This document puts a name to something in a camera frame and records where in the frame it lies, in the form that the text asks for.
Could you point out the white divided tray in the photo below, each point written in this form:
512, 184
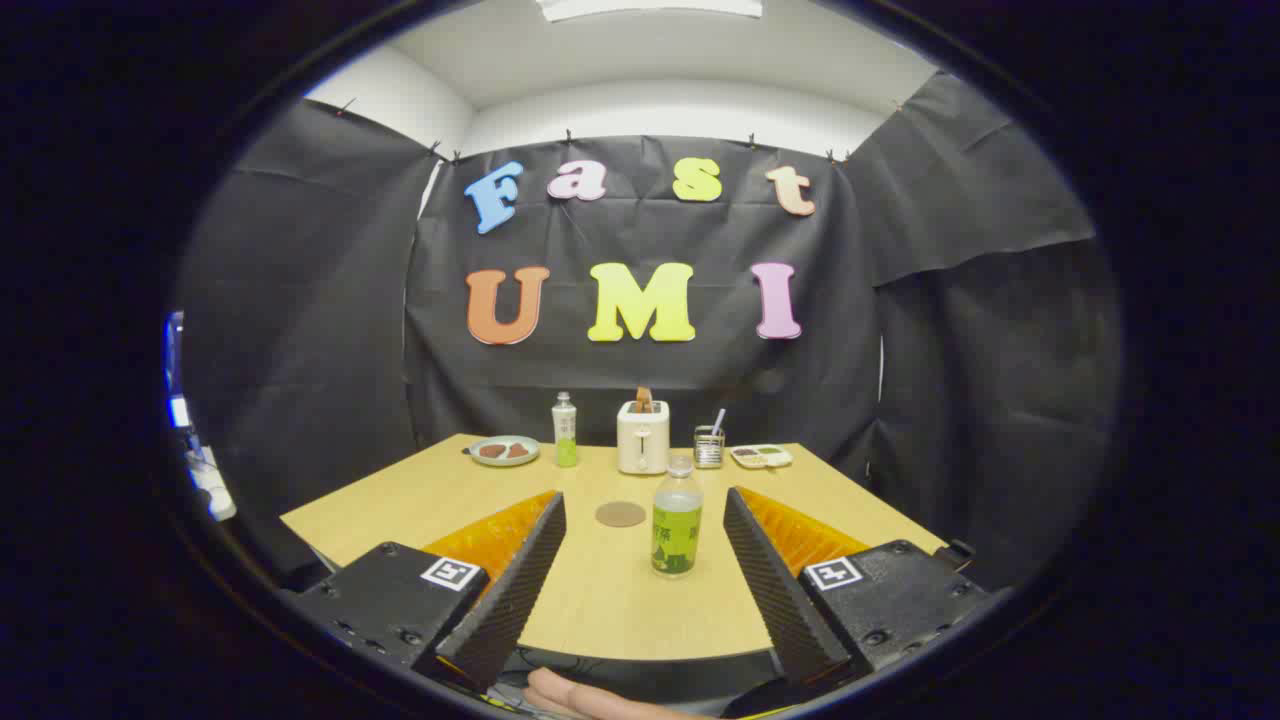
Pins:
762, 457

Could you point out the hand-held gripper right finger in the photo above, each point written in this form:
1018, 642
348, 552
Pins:
770, 580

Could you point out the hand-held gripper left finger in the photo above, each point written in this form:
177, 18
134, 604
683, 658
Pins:
520, 580

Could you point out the green label juice bottle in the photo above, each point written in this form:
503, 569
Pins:
677, 530

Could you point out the pale green plate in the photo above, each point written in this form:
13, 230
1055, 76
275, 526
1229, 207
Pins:
503, 461

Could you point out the round brown coaster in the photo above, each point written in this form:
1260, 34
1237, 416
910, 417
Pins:
621, 514

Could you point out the wooden table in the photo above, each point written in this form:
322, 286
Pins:
620, 610

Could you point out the cream toaster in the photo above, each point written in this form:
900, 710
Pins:
643, 445

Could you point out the brown toast slice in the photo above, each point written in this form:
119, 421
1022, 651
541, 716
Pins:
644, 400

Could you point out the pale straw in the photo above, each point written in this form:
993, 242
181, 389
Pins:
718, 420

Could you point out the white and blue equipment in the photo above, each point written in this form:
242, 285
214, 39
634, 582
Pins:
210, 480

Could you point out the slim white label drink bottle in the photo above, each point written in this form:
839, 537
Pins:
565, 440

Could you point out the ceiling light panel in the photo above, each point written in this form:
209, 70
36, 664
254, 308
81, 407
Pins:
650, 8

